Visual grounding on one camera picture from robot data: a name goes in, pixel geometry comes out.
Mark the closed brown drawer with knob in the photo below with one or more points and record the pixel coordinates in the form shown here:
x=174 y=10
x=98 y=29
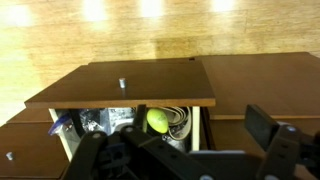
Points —
x=31 y=150

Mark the clear crinkled plastic bag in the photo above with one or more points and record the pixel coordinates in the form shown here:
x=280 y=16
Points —
x=103 y=119

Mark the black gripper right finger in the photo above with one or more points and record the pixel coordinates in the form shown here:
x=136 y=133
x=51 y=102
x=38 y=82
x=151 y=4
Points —
x=286 y=150

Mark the blue plastic bag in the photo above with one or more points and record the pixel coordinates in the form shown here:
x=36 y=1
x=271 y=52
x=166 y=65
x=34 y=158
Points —
x=60 y=124

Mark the yellow-green ball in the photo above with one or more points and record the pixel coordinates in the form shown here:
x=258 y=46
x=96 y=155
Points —
x=157 y=120

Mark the beige coiled belt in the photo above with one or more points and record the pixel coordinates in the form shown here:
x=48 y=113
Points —
x=181 y=121

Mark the brown wooden drawer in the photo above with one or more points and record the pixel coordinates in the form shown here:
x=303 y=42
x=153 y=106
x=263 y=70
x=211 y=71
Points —
x=150 y=83

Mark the brown wooden cabinet unit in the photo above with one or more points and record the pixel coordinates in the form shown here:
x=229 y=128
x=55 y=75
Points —
x=260 y=83

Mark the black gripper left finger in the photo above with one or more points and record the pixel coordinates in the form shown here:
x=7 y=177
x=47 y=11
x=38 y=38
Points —
x=140 y=153

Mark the closed brown drawer front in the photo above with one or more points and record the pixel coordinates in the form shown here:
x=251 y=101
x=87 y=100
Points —
x=263 y=83

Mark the small silver drawer knob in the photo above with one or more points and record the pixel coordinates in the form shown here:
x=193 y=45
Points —
x=10 y=155

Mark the silver knob of open drawer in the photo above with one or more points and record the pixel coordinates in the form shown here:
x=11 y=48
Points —
x=122 y=82

